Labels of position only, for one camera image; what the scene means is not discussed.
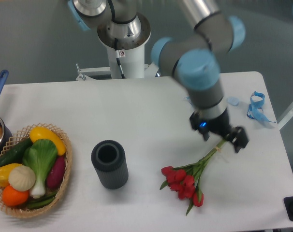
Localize cream garlic bulb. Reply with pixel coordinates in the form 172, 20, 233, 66
8, 165, 36, 191

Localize dark green cucumber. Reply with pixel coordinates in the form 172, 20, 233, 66
0, 138, 33, 167

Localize purple sweet potato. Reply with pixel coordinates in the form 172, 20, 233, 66
46, 156, 66, 189

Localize woven wicker basket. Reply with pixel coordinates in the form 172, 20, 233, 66
0, 123, 73, 218

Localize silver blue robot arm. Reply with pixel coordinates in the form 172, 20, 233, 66
68, 0, 249, 152

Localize yellow bell pepper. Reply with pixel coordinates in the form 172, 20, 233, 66
0, 163, 22, 188

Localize orange fruit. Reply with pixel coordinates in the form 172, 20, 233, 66
2, 185, 29, 206

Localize green bok choy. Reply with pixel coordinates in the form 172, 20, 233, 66
22, 139, 58, 199

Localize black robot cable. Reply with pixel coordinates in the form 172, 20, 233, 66
114, 38, 126, 79

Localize green bean pods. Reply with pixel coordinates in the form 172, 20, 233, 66
26, 191, 57, 210

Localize red tulip bouquet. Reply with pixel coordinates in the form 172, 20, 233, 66
160, 139, 227, 215

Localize dark grey ribbed vase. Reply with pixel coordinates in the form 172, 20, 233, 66
91, 140, 129, 189

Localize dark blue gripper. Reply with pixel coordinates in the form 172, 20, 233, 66
189, 108, 249, 153

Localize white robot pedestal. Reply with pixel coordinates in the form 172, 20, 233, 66
75, 13, 161, 81

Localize blue ribbon strip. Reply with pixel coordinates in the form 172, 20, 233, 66
246, 91, 275, 123

